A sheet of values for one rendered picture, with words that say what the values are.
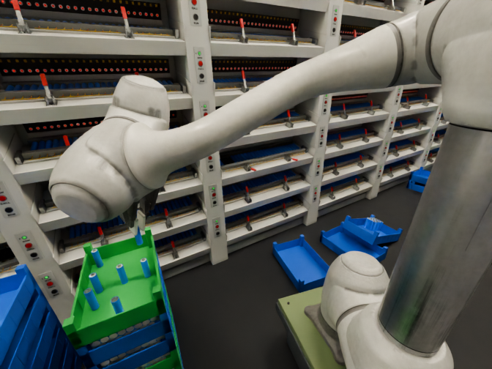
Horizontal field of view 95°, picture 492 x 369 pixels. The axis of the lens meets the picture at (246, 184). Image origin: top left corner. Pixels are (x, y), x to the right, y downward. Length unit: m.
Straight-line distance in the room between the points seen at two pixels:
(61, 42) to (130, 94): 0.51
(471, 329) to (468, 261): 0.99
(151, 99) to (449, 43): 0.43
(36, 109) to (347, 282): 1.02
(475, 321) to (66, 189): 1.46
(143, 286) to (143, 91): 0.54
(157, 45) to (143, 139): 0.65
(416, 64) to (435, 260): 0.29
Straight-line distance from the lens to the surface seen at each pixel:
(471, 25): 0.39
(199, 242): 1.29
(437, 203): 0.40
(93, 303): 0.76
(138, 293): 0.77
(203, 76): 0.99
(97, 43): 0.94
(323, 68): 0.44
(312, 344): 0.84
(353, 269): 0.68
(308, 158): 1.40
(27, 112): 0.96
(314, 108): 1.39
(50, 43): 0.95
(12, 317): 0.85
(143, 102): 0.45
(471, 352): 1.33
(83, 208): 0.35
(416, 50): 0.47
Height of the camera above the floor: 0.94
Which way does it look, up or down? 25 degrees down
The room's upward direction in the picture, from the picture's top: 2 degrees counter-clockwise
